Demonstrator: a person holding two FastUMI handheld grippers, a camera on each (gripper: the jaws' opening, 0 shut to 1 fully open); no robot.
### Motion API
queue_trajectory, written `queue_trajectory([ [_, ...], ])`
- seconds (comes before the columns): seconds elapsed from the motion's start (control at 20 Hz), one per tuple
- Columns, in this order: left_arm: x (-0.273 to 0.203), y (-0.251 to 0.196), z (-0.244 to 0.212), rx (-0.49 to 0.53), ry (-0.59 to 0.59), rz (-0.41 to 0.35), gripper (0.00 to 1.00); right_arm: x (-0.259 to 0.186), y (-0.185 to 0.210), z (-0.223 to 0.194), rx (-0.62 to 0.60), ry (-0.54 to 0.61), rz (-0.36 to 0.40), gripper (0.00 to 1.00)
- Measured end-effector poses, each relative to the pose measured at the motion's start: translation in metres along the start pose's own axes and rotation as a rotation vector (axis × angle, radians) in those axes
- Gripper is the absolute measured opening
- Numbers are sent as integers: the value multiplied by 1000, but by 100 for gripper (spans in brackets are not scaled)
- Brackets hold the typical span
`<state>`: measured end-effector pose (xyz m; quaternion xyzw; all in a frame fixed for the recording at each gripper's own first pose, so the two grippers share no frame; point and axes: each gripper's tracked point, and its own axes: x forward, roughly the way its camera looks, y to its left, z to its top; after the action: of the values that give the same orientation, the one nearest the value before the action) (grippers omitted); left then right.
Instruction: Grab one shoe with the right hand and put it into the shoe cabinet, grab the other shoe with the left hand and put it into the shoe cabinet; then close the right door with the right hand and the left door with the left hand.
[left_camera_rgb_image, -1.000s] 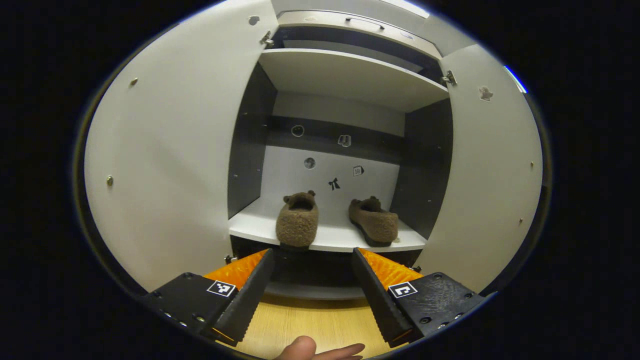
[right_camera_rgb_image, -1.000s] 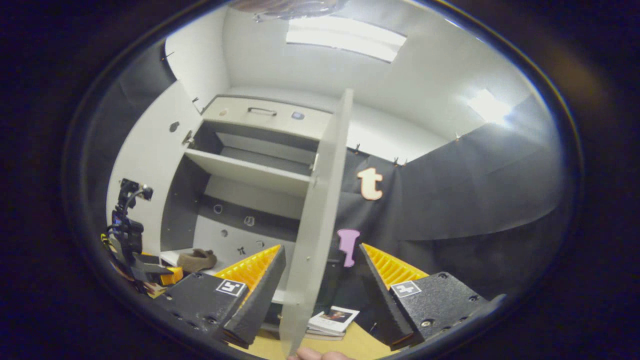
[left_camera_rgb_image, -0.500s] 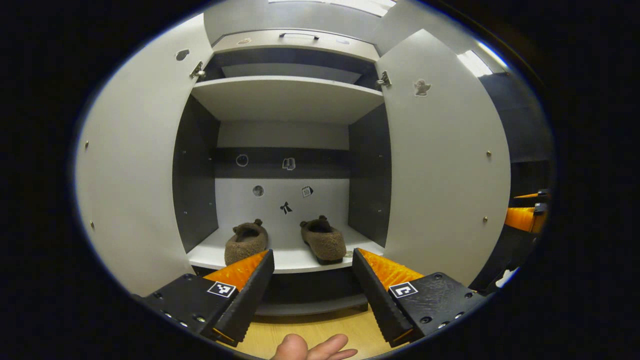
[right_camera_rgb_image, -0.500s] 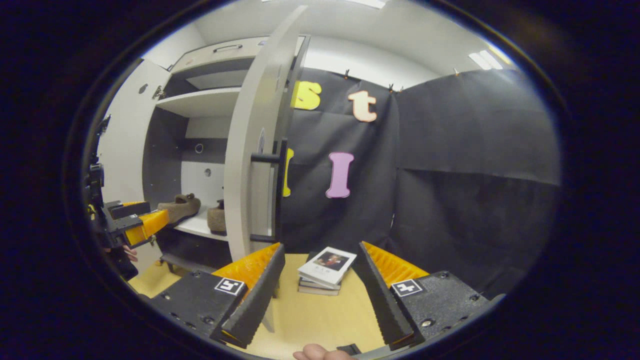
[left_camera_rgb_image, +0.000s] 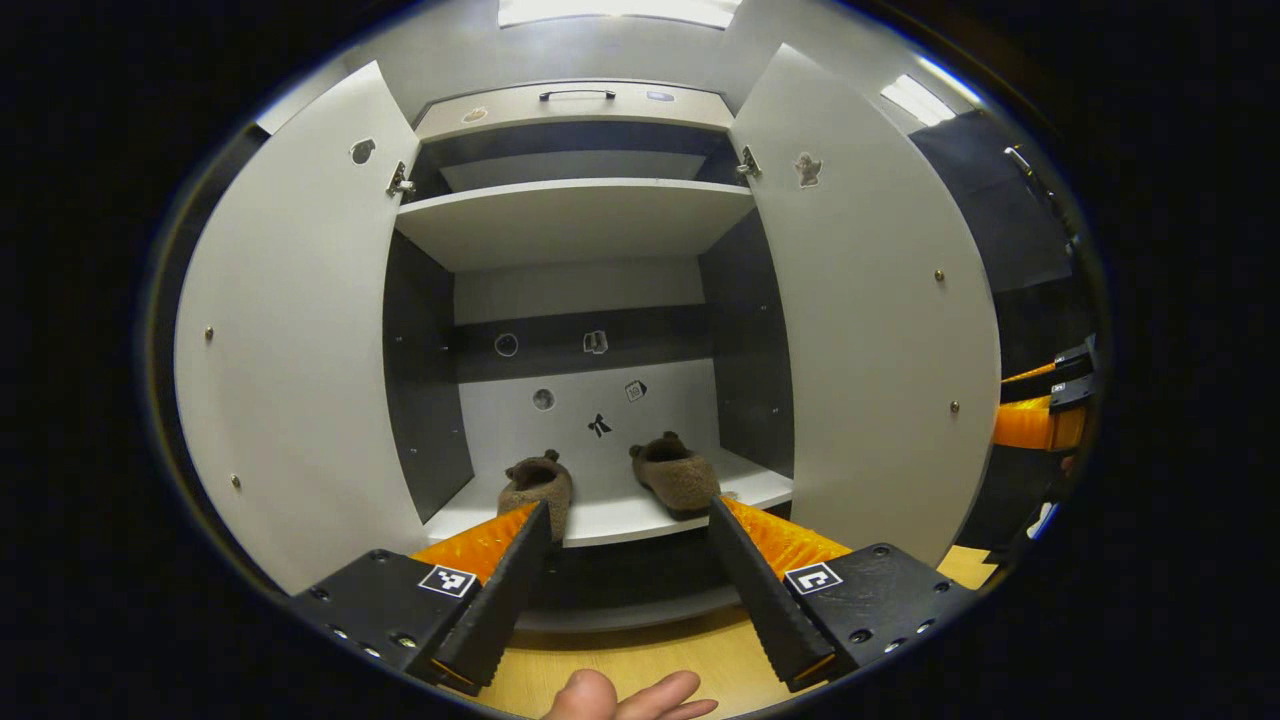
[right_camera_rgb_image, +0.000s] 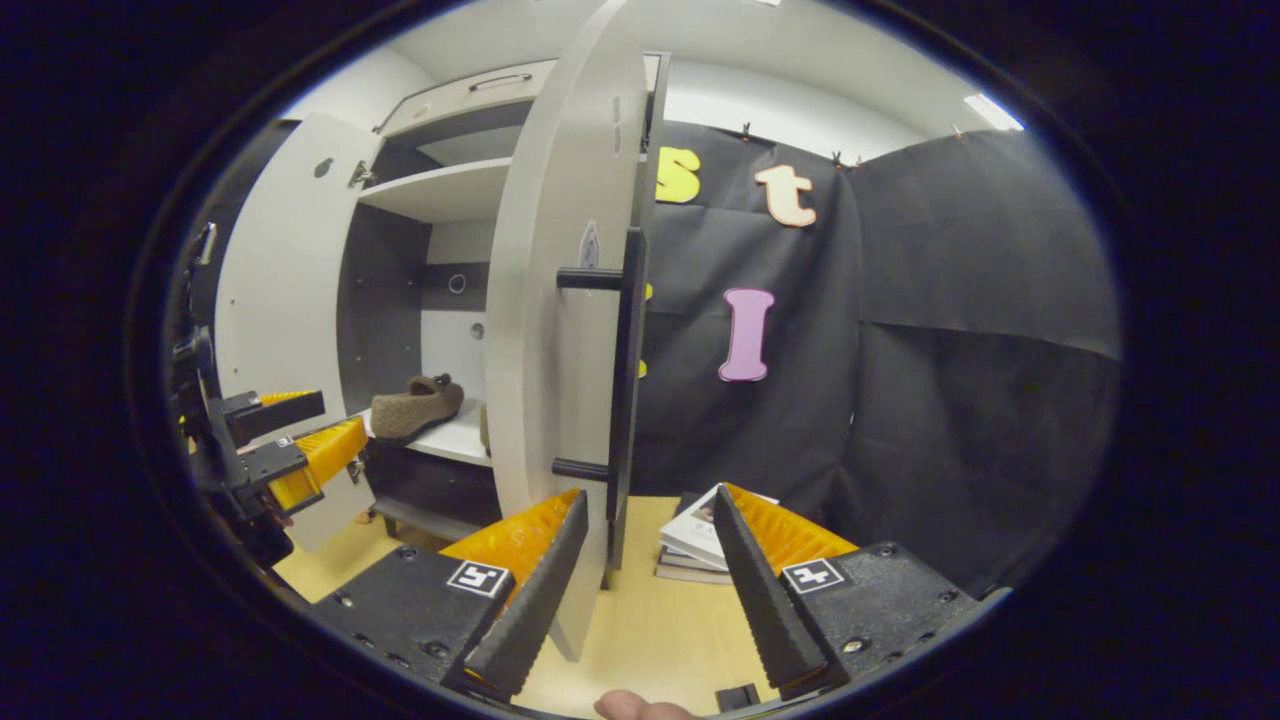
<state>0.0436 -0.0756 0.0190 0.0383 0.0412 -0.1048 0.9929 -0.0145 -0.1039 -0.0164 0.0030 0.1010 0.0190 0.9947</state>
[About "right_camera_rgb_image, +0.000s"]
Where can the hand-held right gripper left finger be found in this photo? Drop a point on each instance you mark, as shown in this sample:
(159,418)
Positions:
(525,610)

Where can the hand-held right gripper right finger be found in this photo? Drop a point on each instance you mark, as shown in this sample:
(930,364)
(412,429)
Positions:
(760,600)

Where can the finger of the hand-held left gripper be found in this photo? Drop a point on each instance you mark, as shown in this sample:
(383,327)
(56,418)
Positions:
(325,450)
(275,412)

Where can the white cabinet door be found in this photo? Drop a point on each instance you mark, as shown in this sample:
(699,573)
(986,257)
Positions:
(545,350)
(280,280)

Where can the white shoe cabinet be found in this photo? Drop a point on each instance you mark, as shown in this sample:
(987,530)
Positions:
(440,190)

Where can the dark book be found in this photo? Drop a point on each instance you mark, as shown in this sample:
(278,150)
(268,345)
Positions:
(685,572)

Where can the white cover book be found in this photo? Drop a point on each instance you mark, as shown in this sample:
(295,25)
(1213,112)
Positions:
(695,530)

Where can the small ceiling light panel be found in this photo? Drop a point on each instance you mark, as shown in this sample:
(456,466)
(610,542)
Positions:
(993,112)

